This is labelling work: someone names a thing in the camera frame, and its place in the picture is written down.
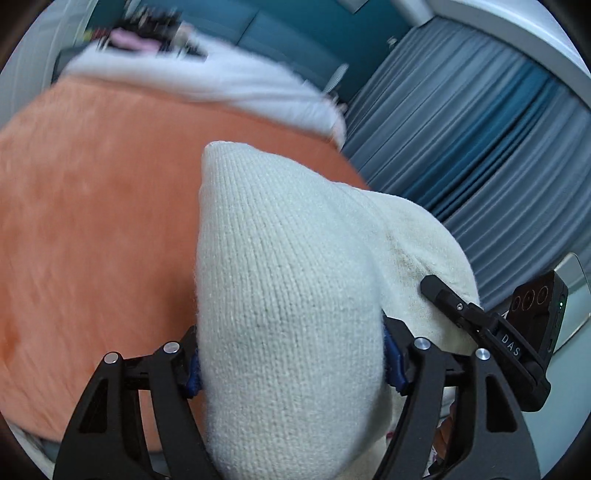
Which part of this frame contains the orange velvet bedspread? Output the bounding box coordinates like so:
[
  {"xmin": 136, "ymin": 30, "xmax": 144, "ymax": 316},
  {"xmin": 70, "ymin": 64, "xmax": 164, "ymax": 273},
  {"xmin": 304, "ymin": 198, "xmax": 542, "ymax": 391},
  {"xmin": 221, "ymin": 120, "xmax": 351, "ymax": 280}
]
[{"xmin": 1, "ymin": 77, "xmax": 362, "ymax": 442}]

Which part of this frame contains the grey blue curtain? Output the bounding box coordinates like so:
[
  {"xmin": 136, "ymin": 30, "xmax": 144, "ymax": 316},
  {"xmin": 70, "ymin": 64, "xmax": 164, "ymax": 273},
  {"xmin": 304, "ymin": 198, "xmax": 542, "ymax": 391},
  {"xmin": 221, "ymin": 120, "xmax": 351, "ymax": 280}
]
[{"xmin": 344, "ymin": 17, "xmax": 590, "ymax": 307}]

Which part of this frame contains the dark clothes pile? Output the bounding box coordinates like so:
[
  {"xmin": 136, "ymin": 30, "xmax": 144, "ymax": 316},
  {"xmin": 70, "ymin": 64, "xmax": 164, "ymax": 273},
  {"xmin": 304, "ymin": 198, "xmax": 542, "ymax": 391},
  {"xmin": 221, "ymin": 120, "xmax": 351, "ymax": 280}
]
[{"xmin": 91, "ymin": 6, "xmax": 207, "ymax": 59}]

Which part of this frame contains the teal upholstered headboard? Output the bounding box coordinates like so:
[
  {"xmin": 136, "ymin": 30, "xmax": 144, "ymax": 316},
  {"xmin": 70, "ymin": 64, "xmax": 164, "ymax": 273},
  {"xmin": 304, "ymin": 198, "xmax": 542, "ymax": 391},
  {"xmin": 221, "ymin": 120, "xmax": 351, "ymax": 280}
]
[{"xmin": 101, "ymin": 0, "xmax": 417, "ymax": 100}]

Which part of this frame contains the white pink duvet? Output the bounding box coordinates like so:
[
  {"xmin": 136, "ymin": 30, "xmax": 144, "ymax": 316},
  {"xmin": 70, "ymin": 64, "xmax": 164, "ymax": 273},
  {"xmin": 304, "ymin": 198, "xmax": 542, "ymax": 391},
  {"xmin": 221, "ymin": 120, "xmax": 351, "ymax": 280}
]
[{"xmin": 62, "ymin": 35, "xmax": 346, "ymax": 149}]

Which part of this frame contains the cream knit cherry cardigan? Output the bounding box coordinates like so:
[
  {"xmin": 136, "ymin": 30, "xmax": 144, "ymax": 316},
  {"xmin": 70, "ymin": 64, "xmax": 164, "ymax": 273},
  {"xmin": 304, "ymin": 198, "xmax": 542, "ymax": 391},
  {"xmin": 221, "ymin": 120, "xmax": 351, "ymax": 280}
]
[{"xmin": 197, "ymin": 142, "xmax": 479, "ymax": 479}]

